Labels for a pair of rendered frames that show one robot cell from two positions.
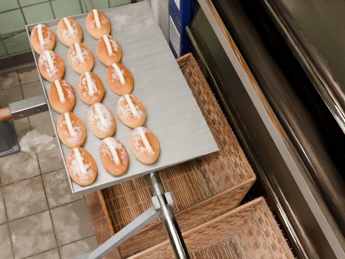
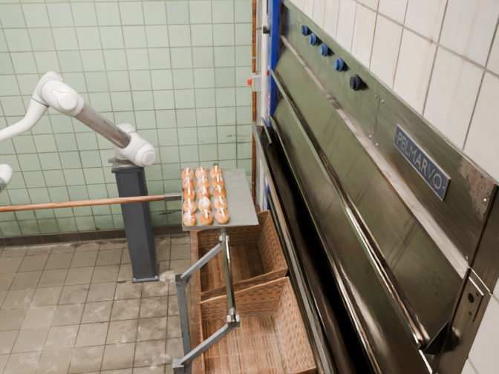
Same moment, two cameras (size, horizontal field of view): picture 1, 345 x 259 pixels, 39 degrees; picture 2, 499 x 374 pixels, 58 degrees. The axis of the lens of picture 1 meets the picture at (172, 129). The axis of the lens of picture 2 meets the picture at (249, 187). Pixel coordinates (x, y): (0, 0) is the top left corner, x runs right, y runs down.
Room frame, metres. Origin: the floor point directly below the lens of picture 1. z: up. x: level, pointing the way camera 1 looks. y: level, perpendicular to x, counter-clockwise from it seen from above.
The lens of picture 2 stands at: (-1.11, -0.42, 2.45)
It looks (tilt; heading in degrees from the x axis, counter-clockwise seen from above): 32 degrees down; 12
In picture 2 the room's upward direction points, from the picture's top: straight up
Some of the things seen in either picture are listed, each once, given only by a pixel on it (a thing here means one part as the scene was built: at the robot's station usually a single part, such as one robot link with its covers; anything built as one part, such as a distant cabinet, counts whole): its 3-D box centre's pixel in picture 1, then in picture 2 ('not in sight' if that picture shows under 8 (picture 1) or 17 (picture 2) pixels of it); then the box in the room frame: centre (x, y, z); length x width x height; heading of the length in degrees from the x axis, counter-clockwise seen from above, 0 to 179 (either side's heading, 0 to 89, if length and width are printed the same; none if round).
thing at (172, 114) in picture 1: (114, 82); (216, 194); (0.79, 0.15, 1.19); 0.55 x 0.36 x 0.03; 20
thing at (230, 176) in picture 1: (156, 151); (237, 257); (0.86, 0.06, 0.72); 0.56 x 0.49 x 0.28; 20
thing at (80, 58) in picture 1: (80, 56); (203, 182); (0.87, 0.24, 1.21); 0.10 x 0.07 x 0.05; 21
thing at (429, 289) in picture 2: not in sight; (325, 125); (0.39, -0.39, 1.80); 1.79 x 0.11 x 0.19; 19
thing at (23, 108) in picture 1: (29, 107); (172, 197); (0.72, 0.36, 1.19); 0.09 x 0.04 x 0.03; 110
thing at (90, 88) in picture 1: (90, 86); (203, 192); (0.77, 0.21, 1.21); 0.10 x 0.07 x 0.05; 17
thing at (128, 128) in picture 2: not in sight; (125, 140); (1.34, 0.91, 1.17); 0.18 x 0.16 x 0.22; 53
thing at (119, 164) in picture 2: not in sight; (125, 159); (1.34, 0.94, 1.03); 0.22 x 0.18 x 0.06; 110
